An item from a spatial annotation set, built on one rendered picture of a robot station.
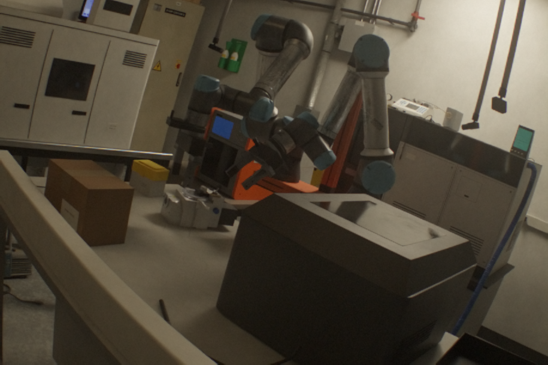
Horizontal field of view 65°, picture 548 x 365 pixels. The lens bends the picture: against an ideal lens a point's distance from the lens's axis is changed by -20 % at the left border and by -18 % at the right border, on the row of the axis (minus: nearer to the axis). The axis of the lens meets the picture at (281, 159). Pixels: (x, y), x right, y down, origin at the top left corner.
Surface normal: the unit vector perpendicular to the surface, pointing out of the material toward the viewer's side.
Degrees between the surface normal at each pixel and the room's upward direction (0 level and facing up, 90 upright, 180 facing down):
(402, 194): 90
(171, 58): 90
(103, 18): 90
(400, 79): 90
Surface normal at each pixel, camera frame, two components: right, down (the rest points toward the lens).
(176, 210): 0.48, 0.29
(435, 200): -0.62, -0.06
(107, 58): 0.72, 0.33
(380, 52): -0.07, 0.01
